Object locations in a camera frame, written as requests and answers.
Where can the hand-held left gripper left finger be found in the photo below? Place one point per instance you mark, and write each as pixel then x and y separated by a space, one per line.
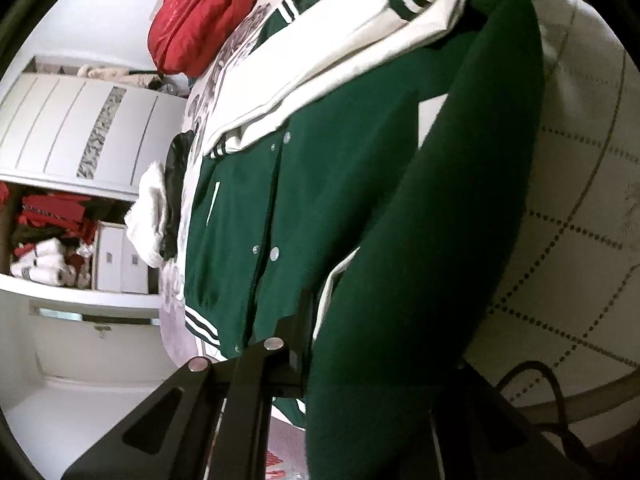
pixel 292 340

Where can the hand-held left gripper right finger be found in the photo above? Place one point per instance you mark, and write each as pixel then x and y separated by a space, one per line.
pixel 480 410

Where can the green and white varsity jacket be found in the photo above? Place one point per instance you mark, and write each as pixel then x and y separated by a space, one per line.
pixel 380 170

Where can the pile of red clothes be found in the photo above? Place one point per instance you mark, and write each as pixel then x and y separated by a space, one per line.
pixel 47 220

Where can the white storage box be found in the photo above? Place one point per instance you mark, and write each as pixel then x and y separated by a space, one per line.
pixel 122 265

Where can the black garment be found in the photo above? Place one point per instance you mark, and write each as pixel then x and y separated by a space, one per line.
pixel 176 195

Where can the white fluffy garment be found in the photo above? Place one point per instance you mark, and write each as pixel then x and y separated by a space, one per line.
pixel 146 215

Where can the white wardrobe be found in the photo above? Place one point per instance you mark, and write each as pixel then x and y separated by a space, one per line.
pixel 75 220

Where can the rolled white socks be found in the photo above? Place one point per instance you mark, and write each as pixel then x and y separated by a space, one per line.
pixel 42 262

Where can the red puffer jacket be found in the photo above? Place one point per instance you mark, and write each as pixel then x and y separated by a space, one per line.
pixel 197 20

